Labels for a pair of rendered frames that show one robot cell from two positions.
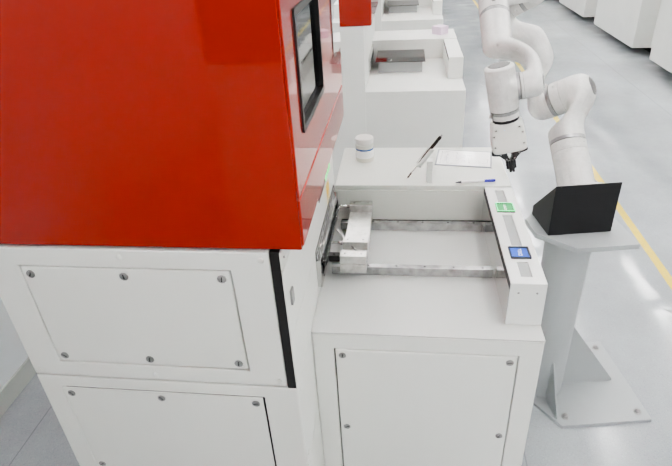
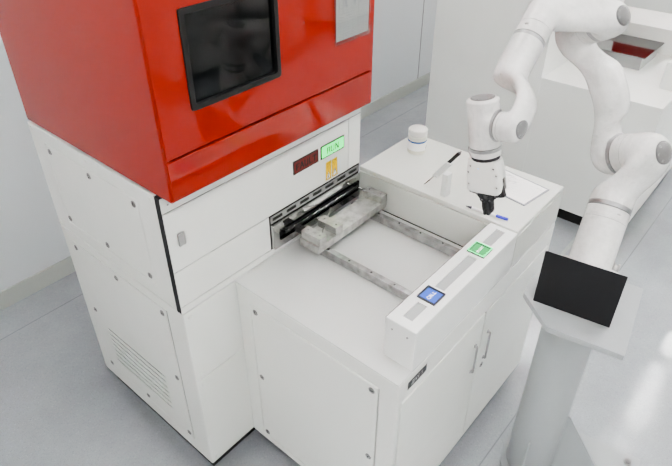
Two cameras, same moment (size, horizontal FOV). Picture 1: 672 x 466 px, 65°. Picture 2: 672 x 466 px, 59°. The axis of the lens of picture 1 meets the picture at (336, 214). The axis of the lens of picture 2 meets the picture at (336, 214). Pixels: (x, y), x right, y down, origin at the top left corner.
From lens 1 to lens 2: 0.95 m
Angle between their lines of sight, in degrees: 27
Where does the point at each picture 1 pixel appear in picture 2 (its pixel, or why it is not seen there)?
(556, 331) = (535, 409)
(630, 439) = not seen: outside the picture
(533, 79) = (505, 124)
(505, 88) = (477, 124)
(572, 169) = (585, 240)
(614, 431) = not seen: outside the picture
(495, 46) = (499, 75)
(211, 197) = (121, 139)
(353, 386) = (263, 344)
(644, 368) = not seen: outside the picture
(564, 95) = (623, 153)
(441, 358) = (321, 355)
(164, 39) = (86, 13)
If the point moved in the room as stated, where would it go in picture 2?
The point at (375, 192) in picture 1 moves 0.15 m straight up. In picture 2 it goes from (391, 186) to (394, 148)
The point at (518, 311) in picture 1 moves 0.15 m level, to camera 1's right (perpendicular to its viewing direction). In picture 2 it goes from (393, 347) to (446, 371)
